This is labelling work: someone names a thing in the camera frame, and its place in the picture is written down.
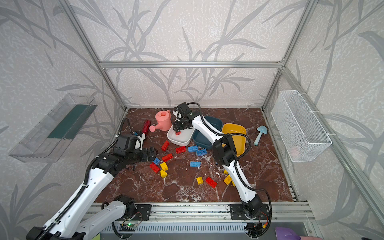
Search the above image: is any blue lego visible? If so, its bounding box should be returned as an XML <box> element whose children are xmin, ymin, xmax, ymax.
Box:
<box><xmin>153</xmin><ymin>158</ymin><xmax>161</xmax><ymax>165</ymax></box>
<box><xmin>190</xmin><ymin>162</ymin><xmax>201</xmax><ymax>168</ymax></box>
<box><xmin>188</xmin><ymin>146</ymin><xmax>199</xmax><ymax>153</ymax></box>
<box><xmin>196</xmin><ymin>149</ymin><xmax>208</xmax><ymax>157</ymax></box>

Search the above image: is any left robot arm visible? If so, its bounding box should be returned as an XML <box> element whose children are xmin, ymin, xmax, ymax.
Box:
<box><xmin>26</xmin><ymin>147</ymin><xmax>158</xmax><ymax>240</ymax></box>

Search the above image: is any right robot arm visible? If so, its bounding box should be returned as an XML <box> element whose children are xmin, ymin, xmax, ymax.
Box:
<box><xmin>173</xmin><ymin>102</ymin><xmax>267</xmax><ymax>220</ymax></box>

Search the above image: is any yellow lego left upper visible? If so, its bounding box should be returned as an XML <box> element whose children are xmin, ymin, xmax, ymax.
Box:
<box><xmin>160</xmin><ymin>162</ymin><xmax>169</xmax><ymax>171</ymax></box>

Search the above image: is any pink watering can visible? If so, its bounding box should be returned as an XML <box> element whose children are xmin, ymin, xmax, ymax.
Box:
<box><xmin>149</xmin><ymin>110</ymin><xmax>172</xmax><ymax>132</ymax></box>

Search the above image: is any yellow lego left lower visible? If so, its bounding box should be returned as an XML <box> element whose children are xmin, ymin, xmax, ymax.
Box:
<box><xmin>160</xmin><ymin>170</ymin><xmax>168</xmax><ymax>178</ymax></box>

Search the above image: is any white rectangular bin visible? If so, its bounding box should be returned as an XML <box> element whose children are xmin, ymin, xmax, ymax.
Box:
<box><xmin>167</xmin><ymin>126</ymin><xmax>195</xmax><ymax>146</ymax></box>

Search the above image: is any dark teal rectangular bin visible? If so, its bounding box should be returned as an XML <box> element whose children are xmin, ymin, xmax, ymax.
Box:
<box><xmin>193</xmin><ymin>116</ymin><xmax>224</xmax><ymax>150</ymax></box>

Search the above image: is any yellow lego bottom centre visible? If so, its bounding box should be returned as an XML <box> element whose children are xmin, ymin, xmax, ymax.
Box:
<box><xmin>196</xmin><ymin>177</ymin><xmax>204</xmax><ymax>185</ymax></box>

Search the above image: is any yellow rectangular bin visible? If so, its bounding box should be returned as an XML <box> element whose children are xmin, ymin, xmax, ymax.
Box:
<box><xmin>222</xmin><ymin>123</ymin><xmax>247</xmax><ymax>157</ymax></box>

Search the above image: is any yellow lego right long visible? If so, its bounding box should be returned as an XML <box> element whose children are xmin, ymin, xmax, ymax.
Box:
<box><xmin>224</xmin><ymin>175</ymin><xmax>232</xmax><ymax>186</ymax></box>

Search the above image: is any light blue toy shovel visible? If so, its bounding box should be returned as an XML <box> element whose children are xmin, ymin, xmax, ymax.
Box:
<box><xmin>254</xmin><ymin>126</ymin><xmax>268</xmax><ymax>146</ymax></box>

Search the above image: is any purple object bottom right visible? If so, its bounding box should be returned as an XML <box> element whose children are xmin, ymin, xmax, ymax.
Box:
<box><xmin>275</xmin><ymin>227</ymin><xmax>301</xmax><ymax>240</ymax></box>

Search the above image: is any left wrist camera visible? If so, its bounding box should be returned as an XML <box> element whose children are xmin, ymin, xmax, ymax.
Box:
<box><xmin>133</xmin><ymin>131</ymin><xmax>145</xmax><ymax>150</ymax></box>

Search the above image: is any red handled tool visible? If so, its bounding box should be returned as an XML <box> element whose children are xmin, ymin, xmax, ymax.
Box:
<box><xmin>142</xmin><ymin>120</ymin><xmax>151</xmax><ymax>135</ymax></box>

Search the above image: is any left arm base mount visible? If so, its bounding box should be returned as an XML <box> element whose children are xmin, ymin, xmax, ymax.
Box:
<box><xmin>117</xmin><ymin>204</ymin><xmax>152</xmax><ymax>221</ymax></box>

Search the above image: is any clear plastic wall shelf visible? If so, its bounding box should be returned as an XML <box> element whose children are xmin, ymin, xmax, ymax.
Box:
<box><xmin>9</xmin><ymin>94</ymin><xmax>97</xmax><ymax>163</ymax></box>

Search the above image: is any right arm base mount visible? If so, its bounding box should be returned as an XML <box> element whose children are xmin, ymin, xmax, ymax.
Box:
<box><xmin>227</xmin><ymin>204</ymin><xmax>271</xmax><ymax>221</ymax></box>

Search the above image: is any white wire mesh basket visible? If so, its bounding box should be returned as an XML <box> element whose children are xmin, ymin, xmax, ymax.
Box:
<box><xmin>271</xmin><ymin>90</ymin><xmax>332</xmax><ymax>163</ymax></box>

